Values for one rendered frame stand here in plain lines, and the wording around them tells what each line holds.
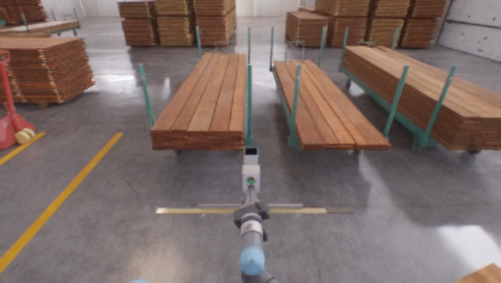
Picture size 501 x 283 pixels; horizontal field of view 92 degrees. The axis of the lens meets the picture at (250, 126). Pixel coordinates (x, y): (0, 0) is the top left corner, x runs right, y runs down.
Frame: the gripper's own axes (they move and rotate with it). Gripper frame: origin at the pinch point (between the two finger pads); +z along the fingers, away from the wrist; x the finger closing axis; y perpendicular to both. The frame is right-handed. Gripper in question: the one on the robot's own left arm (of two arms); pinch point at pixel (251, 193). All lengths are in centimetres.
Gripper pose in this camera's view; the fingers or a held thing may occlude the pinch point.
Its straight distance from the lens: 104.0
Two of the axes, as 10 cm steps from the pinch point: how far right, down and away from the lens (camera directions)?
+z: -0.1, -4.8, 8.8
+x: -8.9, 4.0, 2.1
